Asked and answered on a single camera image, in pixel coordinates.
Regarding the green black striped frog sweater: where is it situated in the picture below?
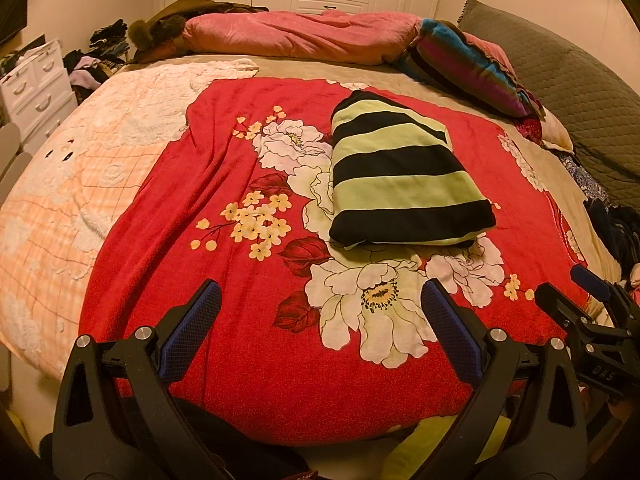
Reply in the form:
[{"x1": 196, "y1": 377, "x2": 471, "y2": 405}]
[{"x1": 327, "y1": 90, "x2": 497, "y2": 251}]

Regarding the peach plaid fleece blanket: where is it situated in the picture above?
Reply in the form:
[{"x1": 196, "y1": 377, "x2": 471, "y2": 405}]
[{"x1": 0, "y1": 57, "x2": 261, "y2": 376}]

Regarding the person's green garment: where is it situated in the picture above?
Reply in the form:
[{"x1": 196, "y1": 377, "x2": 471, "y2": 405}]
[{"x1": 385, "y1": 412, "x2": 511, "y2": 480}]

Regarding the black television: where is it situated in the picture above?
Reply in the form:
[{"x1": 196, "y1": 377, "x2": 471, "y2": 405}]
[{"x1": 0, "y1": 0, "x2": 28, "y2": 46}]

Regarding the multicolour striped pillow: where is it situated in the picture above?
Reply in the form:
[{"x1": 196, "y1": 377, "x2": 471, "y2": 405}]
[{"x1": 395, "y1": 17, "x2": 546, "y2": 120}]

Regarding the cream pillow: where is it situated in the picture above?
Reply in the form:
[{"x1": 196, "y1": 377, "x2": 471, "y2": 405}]
[{"x1": 540, "y1": 107, "x2": 576, "y2": 153}]

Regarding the beige bed sheet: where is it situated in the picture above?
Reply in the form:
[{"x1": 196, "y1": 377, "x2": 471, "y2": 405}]
[{"x1": 0, "y1": 52, "x2": 626, "y2": 311}]

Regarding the dark clothes heap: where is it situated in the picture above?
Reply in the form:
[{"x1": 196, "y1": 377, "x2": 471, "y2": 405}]
[{"x1": 587, "y1": 200, "x2": 640, "y2": 281}]

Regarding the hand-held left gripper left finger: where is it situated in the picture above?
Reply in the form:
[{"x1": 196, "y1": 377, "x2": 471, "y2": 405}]
[{"x1": 52, "y1": 279, "x2": 223, "y2": 480}]

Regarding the pile of clothes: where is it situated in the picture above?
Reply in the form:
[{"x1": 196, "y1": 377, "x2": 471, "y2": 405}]
[{"x1": 64, "y1": 19, "x2": 133, "y2": 91}]

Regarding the red floral blanket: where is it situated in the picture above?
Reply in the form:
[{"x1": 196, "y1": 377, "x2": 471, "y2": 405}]
[{"x1": 77, "y1": 76, "x2": 586, "y2": 448}]

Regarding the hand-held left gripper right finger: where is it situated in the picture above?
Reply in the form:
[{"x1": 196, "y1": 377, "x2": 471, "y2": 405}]
[{"x1": 421, "y1": 280, "x2": 588, "y2": 480}]

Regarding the grey quilted headboard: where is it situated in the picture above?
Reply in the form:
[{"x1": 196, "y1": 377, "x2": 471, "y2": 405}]
[{"x1": 457, "y1": 0, "x2": 640, "y2": 211}]

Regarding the pink quilt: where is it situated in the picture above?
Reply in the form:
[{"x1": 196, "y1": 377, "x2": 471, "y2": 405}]
[{"x1": 182, "y1": 9, "x2": 426, "y2": 66}]

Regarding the grey chair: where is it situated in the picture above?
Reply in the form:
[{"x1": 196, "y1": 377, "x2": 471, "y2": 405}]
[{"x1": 0, "y1": 121, "x2": 33, "y2": 196}]

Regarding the brown fur-trimmed coat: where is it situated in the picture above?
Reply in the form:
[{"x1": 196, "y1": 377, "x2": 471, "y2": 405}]
[{"x1": 127, "y1": 0, "x2": 271, "y2": 63}]

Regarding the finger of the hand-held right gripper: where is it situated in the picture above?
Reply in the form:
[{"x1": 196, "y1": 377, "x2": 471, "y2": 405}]
[
  {"x1": 535, "y1": 282, "x2": 596, "y2": 336},
  {"x1": 570, "y1": 264, "x2": 640, "y2": 328}
]

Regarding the white drawer cabinet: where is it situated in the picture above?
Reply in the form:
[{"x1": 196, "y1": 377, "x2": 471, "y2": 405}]
[{"x1": 0, "y1": 37, "x2": 78, "y2": 153}]

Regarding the blue floral cloth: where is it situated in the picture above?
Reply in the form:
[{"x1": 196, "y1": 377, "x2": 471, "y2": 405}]
[{"x1": 560, "y1": 152, "x2": 613, "y2": 206}]

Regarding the pink pillow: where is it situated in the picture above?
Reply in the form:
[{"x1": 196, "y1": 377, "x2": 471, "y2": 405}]
[{"x1": 460, "y1": 30, "x2": 516, "y2": 77}]

